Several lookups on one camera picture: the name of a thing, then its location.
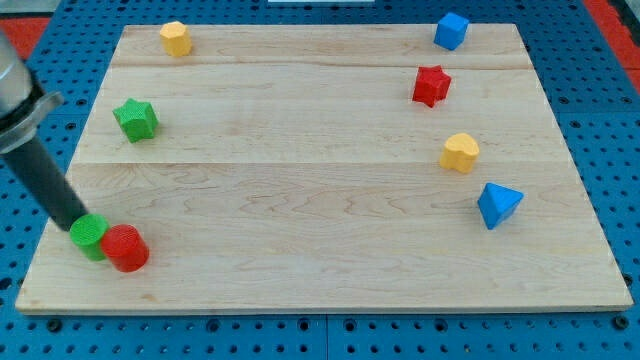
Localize green star block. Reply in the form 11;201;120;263
112;98;158;143

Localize red cylinder block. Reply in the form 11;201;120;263
100;224;149;272

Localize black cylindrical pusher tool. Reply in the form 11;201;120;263
2;137;88;232

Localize blue cube block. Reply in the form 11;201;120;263
433;12;470;51

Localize blue triangle block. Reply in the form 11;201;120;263
477;182;524;230

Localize light wooden board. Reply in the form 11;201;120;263
16;23;633;315

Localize yellow hexagon block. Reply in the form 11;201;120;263
159;21;192;57

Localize yellow heart block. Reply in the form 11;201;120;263
439;133;480;174

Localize green cylinder block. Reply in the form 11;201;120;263
69;214;110;261

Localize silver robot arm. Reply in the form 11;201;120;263
1;32;64;154

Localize red star block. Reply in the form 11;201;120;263
412;65;451;108

